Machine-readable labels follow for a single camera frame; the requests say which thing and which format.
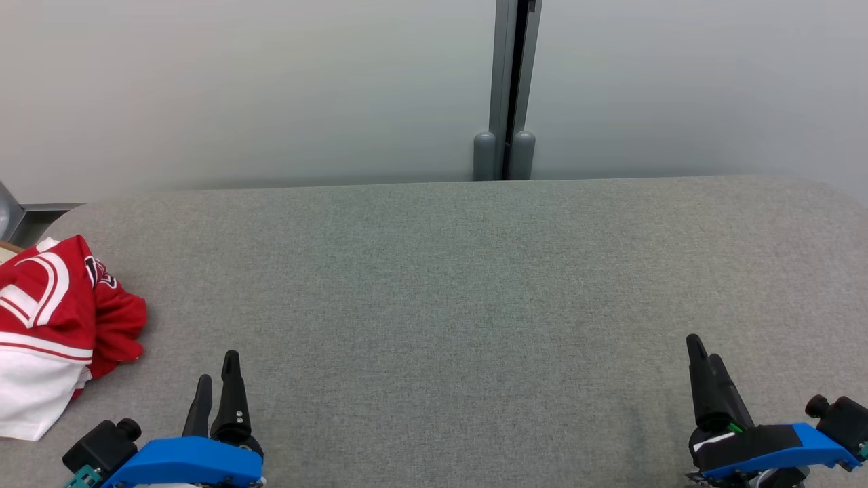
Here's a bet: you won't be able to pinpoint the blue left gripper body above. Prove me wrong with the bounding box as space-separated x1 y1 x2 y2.
119 434 264 488

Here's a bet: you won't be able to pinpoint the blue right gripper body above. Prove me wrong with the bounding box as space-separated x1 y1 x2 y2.
688 422 862 488

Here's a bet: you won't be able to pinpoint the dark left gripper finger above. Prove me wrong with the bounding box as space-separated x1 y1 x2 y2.
210 350 253 443
182 374 213 439

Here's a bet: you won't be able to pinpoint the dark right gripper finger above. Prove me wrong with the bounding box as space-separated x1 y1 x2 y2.
709 352 755 429
686 333 730 433

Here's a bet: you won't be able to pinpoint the red shorts with white stripe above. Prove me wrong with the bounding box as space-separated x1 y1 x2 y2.
87 277 148 380

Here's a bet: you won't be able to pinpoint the red jersey with white trim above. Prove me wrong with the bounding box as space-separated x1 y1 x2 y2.
0 235 119 442

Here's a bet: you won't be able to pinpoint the grey slanted metal frame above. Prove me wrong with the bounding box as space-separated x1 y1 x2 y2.
0 180 87 246

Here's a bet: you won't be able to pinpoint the grey cylindrical post foot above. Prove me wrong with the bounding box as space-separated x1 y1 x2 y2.
473 131 498 182
510 131 536 181

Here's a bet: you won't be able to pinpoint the grey partition post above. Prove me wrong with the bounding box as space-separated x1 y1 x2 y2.
488 0 543 181

